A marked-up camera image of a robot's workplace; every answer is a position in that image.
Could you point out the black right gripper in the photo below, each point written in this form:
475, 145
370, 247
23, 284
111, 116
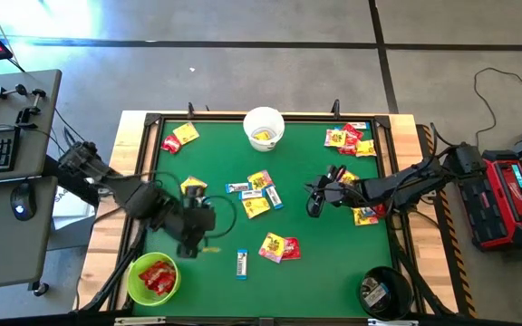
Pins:
345, 188

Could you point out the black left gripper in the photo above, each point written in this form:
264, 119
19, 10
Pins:
188, 217

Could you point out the red Skittles candy packet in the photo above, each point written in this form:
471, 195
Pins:
161, 286
167, 270
171, 144
350, 148
149, 274
292, 248
381, 211
353, 131

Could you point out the black bucket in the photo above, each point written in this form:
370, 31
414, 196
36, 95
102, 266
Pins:
399, 290

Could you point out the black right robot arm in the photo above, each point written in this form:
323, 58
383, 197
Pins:
406, 183

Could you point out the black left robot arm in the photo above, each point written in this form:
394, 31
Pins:
129, 192

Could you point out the green table mat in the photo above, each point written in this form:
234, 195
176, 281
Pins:
315, 253

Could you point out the lime green bucket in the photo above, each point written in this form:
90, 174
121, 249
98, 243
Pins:
152, 302

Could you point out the white pumpkin-face bucket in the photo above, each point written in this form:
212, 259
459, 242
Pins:
275, 118

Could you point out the black table clamp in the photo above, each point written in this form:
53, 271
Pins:
335, 108
190, 110

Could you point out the white cardboard box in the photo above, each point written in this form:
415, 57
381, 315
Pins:
68, 208

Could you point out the black desk leg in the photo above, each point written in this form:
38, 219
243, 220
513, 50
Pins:
57, 174

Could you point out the black desk caster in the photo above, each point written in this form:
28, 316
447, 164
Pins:
40, 288

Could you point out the black computer mouse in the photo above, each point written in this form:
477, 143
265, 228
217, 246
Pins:
22, 201

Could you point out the grey desk top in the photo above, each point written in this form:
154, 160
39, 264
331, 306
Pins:
12, 235
14, 122

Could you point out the red portable power station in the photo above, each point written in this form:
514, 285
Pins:
501, 213

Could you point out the silver metal bracket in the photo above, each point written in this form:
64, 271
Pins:
139, 321
392, 322

